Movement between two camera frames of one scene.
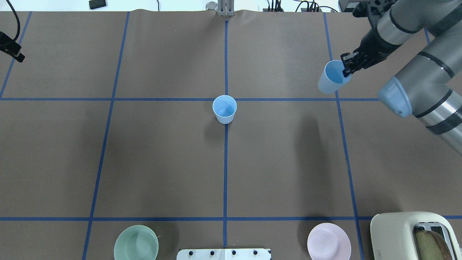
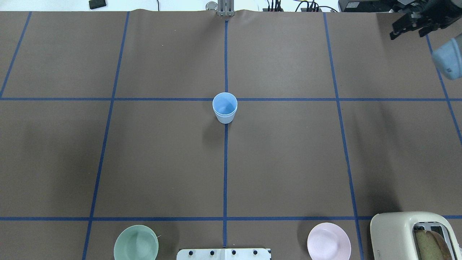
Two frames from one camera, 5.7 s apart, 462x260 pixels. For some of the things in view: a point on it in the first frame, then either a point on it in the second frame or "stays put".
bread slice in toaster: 431,246 stays put
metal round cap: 211,5 stays put
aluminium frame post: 226,8 stays put
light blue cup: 332,78 to 225,103
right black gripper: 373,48 to 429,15
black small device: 94,4 stays put
